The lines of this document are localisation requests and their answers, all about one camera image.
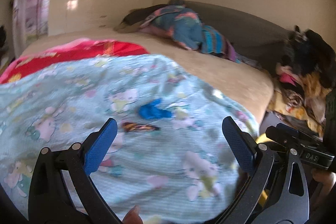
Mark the yellow rim black trash bin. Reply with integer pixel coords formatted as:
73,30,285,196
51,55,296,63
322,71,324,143
254,134,271,208

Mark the brown candy wrapper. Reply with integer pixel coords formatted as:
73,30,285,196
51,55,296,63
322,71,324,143
122,122,160,132

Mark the blue plastic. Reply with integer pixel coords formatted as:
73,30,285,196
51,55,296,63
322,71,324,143
138,98,173,119

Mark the right hand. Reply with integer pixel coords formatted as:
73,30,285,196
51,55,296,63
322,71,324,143
311,168,335,202

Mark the left hand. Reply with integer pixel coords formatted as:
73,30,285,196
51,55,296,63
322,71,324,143
122,205,143,224

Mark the clothes pile beside bed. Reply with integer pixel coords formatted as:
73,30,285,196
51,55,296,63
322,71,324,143
267,26,335,137

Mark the beige bed cover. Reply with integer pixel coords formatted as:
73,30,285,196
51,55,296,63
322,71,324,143
22,28,273,123

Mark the light blue cartoon blanket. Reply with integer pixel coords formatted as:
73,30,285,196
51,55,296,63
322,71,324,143
1,55,259,223

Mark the grey headboard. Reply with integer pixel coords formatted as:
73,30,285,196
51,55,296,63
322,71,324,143
186,1,289,74

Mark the red pink blanket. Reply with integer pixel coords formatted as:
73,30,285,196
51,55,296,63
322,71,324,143
1,38,149,84

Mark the colourful clothes pile on bed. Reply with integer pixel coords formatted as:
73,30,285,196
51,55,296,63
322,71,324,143
114,0,256,66

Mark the pink sliding door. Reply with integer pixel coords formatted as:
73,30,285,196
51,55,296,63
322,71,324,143
13,0,50,46

